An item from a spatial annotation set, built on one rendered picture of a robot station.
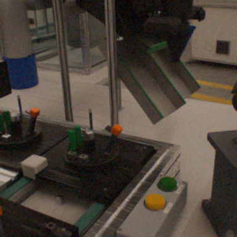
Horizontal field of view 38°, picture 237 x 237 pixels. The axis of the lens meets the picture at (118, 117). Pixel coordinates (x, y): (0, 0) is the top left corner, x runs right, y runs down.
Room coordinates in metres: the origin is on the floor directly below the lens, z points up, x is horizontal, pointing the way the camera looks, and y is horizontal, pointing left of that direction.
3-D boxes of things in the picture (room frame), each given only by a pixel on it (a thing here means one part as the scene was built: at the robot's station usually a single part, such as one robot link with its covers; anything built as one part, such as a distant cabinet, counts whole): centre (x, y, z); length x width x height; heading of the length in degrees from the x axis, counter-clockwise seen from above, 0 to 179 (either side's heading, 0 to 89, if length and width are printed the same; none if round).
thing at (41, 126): (0.87, 0.28, 1.01); 0.24 x 0.24 x 0.13; 60
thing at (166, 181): (0.63, -0.10, 0.96); 0.04 x 0.04 x 0.02
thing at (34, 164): (0.75, 0.07, 1.01); 0.24 x 0.24 x 0.13; 60
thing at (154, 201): (0.57, -0.07, 0.96); 0.04 x 0.04 x 0.02
